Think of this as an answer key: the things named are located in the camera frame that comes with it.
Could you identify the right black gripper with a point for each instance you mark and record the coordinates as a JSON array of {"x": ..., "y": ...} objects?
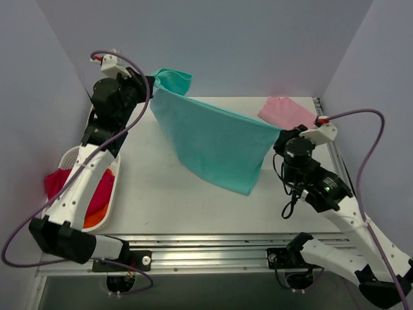
[{"x": 285, "y": 138}]

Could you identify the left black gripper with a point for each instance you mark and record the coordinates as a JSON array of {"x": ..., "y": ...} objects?
[{"x": 141, "y": 85}]

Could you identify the teal t shirt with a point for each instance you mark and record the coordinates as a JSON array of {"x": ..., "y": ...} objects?
[{"x": 221, "y": 147}]

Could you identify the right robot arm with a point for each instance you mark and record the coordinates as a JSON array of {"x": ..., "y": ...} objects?
[{"x": 381, "y": 271}]

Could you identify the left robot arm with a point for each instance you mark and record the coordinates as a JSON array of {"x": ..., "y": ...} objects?
[{"x": 60, "y": 231}]

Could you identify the folded pink t shirt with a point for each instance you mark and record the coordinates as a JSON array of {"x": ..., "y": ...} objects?
[{"x": 285, "y": 113}]

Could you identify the white plastic laundry basket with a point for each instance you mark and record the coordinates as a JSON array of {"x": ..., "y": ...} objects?
[{"x": 109, "y": 206}]

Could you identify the crimson t shirt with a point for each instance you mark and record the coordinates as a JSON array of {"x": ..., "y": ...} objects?
[{"x": 100, "y": 200}]

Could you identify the orange t shirt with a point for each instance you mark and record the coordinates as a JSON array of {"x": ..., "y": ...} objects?
[{"x": 94, "y": 219}]

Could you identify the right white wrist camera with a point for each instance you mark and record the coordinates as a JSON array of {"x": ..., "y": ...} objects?
[{"x": 324, "y": 132}]

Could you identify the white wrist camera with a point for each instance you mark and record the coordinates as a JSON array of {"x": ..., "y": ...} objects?
[
  {"x": 324, "y": 132},
  {"x": 111, "y": 66}
]

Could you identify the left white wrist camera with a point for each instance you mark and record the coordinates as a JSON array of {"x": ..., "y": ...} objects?
[{"x": 111, "y": 66}]

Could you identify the aluminium rail frame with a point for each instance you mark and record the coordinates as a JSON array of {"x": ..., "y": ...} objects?
[{"x": 190, "y": 224}]

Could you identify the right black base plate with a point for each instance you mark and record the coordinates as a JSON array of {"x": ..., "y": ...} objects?
[{"x": 280, "y": 258}]

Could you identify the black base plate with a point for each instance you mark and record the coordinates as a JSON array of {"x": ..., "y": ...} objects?
[
  {"x": 140, "y": 260},
  {"x": 280, "y": 258}
]

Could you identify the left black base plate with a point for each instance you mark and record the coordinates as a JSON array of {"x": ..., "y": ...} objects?
[{"x": 140, "y": 260}]

